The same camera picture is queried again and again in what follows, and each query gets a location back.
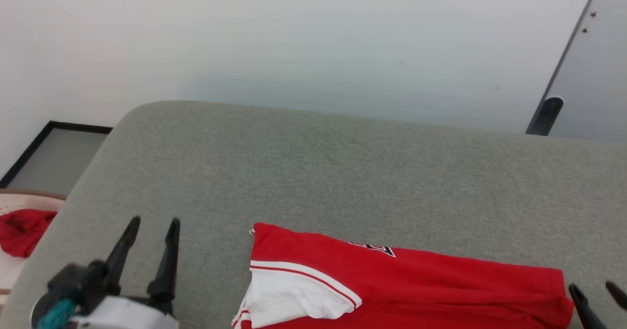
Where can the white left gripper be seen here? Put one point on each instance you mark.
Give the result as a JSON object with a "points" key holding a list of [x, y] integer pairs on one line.
{"points": [[127, 315]]}

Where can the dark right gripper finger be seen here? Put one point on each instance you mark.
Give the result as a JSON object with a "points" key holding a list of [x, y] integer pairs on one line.
{"points": [[585, 309], [618, 294]]}

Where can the red Bulls basketball jersey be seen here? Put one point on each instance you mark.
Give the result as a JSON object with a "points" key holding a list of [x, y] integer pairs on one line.
{"points": [[441, 285]]}

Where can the red cloth in basket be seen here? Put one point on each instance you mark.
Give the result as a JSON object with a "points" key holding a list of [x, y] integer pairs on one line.
{"points": [[24, 228]]}

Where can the black framed grey panel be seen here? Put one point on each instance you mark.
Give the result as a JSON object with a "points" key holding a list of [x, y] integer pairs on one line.
{"points": [[59, 157]]}

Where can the beige laundry basket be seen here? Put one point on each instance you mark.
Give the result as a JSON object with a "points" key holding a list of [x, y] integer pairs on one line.
{"points": [[19, 199]]}

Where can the black rounded door stopper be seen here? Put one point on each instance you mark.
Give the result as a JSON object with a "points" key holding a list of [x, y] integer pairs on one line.
{"points": [[546, 116]]}

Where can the grey fabric sofa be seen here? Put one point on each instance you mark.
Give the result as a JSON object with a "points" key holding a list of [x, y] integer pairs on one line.
{"points": [[318, 172]]}

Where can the grey door with black edge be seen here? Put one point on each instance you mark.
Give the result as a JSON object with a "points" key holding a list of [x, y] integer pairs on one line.
{"points": [[597, 74]]}

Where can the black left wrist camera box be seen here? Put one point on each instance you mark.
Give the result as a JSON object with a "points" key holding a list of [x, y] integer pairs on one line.
{"points": [[78, 282]]}

